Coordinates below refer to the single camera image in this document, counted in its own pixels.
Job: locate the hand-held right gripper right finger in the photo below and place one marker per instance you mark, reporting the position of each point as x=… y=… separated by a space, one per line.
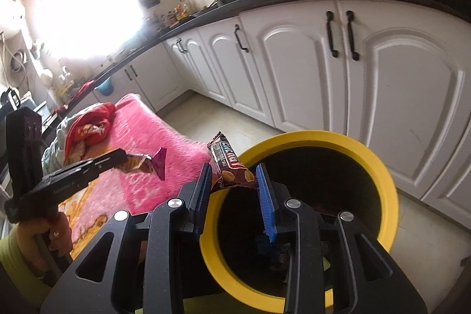
x=266 y=203

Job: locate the person's left hand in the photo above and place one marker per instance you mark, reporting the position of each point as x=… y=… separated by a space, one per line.
x=60 y=233

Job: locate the blue basin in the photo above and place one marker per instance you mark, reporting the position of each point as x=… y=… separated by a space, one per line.
x=105 y=87

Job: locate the white water heater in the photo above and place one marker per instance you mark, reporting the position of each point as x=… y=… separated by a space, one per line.
x=11 y=19

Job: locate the dark brown snack bar wrapper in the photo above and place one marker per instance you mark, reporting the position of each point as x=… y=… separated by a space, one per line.
x=228 y=159

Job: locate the person's left forearm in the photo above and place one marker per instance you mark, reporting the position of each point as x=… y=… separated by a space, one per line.
x=14 y=262

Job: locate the white base cabinets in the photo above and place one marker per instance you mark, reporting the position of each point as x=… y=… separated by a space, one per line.
x=294 y=78

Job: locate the printed pink blanket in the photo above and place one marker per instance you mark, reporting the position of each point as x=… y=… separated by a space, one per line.
x=147 y=137

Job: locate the purple snack wrapper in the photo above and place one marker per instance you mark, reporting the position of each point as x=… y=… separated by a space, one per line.
x=160 y=161

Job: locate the red printed cloth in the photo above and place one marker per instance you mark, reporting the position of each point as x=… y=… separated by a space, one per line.
x=99 y=119

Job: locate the group of condiment bottles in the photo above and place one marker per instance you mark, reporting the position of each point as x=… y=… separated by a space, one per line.
x=176 y=14

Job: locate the light green garment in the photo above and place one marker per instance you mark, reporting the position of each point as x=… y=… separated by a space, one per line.
x=55 y=148

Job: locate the yellow-rimmed black trash can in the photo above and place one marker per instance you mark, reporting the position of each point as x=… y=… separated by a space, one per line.
x=382 y=189

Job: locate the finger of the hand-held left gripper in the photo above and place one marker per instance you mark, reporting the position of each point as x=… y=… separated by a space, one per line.
x=106 y=160

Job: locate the red rag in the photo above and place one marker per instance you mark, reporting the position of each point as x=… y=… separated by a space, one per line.
x=84 y=90

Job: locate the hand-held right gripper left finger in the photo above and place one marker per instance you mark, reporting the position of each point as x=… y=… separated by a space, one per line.
x=201 y=200

